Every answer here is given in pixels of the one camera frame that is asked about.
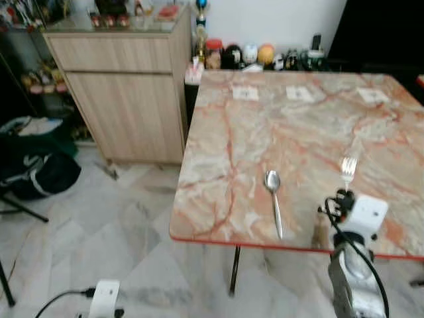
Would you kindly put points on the black stand leg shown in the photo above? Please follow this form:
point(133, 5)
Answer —
point(23, 209)

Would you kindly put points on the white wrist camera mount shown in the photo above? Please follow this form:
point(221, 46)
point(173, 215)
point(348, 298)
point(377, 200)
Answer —
point(366, 213)
point(105, 298)

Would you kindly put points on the dark shelf with figurines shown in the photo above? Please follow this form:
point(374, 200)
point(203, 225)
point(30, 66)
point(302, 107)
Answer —
point(40, 79)

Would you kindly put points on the white round jar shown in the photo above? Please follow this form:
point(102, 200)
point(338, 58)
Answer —
point(250, 53)

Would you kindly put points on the silver metal spoon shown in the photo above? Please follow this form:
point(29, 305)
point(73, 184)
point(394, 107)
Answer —
point(273, 197)

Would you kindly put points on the red lidded jar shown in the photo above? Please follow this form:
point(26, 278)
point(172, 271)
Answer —
point(213, 54)

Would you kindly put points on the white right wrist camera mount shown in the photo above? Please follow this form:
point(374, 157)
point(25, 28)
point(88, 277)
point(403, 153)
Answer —
point(366, 213)

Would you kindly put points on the black and green bag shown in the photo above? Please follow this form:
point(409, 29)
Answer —
point(36, 165)

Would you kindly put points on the white and pink box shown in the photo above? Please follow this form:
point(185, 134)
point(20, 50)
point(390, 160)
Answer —
point(193, 71)

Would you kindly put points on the white paper marker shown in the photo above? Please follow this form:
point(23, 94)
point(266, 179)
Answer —
point(373, 95)
point(246, 93)
point(300, 93)

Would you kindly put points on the light wooden cabinet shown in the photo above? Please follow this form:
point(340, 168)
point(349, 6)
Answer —
point(126, 93)

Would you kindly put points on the gold and blue trophy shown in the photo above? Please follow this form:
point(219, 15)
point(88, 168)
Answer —
point(201, 30)

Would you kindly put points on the silver metal fork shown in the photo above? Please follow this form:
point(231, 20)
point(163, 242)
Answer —
point(348, 169)

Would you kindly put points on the marble top dining table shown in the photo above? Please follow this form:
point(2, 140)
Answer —
point(298, 139)

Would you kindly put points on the black round jar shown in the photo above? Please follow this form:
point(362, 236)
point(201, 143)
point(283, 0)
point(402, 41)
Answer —
point(232, 57)

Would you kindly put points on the black television screen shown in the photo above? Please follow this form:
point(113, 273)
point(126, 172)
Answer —
point(377, 33)

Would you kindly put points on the orange round jar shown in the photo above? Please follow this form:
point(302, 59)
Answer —
point(266, 53)

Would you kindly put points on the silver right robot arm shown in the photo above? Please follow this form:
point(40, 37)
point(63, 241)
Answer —
point(356, 278)

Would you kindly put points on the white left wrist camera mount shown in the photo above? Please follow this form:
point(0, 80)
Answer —
point(105, 298)

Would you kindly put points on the red tray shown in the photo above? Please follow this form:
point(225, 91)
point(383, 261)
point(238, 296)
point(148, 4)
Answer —
point(168, 11)

